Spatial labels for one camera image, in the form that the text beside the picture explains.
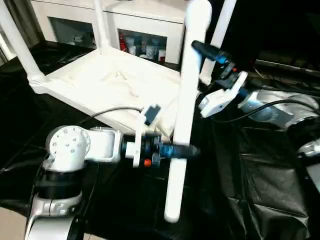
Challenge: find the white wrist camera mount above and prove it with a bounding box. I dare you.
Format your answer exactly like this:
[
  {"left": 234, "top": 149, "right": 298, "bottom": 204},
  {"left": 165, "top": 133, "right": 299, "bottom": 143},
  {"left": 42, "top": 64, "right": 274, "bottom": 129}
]
[
  {"left": 198, "top": 70, "right": 249, "bottom": 119},
  {"left": 124, "top": 103, "right": 164, "bottom": 169}
]

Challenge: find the black work mat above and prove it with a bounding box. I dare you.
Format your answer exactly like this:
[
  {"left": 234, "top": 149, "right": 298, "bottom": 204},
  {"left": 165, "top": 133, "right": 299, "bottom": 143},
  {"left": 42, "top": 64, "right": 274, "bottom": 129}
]
[{"left": 0, "top": 39, "right": 320, "bottom": 240}]

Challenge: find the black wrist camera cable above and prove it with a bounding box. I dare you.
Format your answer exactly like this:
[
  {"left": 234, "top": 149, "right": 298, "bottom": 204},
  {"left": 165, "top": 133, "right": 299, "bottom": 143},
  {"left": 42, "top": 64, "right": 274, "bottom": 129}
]
[
  {"left": 211, "top": 98, "right": 320, "bottom": 124},
  {"left": 29, "top": 106, "right": 145, "bottom": 216}
]

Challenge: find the white window frame bar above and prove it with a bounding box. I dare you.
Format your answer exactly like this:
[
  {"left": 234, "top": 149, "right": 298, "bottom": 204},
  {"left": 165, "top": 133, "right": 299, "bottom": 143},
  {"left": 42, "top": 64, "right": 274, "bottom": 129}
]
[{"left": 0, "top": 31, "right": 11, "bottom": 64}]

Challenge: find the black left wrist camera cable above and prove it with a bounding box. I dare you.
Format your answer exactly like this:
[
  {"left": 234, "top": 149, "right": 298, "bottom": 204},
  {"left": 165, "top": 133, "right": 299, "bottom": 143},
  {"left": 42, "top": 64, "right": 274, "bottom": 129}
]
[{"left": 29, "top": 106, "right": 145, "bottom": 216}]

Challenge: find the white glass-door cabinet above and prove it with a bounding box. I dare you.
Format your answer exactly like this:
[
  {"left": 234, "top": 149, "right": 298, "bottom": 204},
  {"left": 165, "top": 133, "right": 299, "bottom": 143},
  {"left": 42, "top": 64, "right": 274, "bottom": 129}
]
[{"left": 29, "top": 0, "right": 188, "bottom": 66}]

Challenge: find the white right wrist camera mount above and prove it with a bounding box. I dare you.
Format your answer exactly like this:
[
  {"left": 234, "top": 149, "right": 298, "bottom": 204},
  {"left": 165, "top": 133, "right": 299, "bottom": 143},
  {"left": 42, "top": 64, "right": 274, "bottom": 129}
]
[{"left": 198, "top": 70, "right": 249, "bottom": 119}]

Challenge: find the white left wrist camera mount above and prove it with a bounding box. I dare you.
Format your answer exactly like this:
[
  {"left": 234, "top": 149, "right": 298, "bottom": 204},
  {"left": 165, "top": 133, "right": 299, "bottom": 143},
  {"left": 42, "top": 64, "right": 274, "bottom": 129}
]
[{"left": 124, "top": 103, "right": 164, "bottom": 169}]

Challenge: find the dark metal rail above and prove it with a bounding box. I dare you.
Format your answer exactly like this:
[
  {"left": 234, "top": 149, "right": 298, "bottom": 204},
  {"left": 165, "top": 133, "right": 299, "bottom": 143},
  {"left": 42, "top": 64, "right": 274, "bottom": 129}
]
[{"left": 254, "top": 58, "right": 320, "bottom": 74}]

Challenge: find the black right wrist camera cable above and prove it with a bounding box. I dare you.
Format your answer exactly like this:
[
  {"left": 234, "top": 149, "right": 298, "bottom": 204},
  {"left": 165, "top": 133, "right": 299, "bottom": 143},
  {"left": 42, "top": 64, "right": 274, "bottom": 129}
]
[{"left": 211, "top": 98, "right": 320, "bottom": 124}]

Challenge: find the white plastic table leg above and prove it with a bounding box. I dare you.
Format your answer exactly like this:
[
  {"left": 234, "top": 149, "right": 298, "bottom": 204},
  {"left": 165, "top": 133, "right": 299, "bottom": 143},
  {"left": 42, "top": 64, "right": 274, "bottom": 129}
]
[
  {"left": 163, "top": 0, "right": 214, "bottom": 224},
  {"left": 199, "top": 0, "right": 238, "bottom": 86},
  {"left": 0, "top": 0, "right": 49, "bottom": 95},
  {"left": 93, "top": 0, "right": 113, "bottom": 55}
]

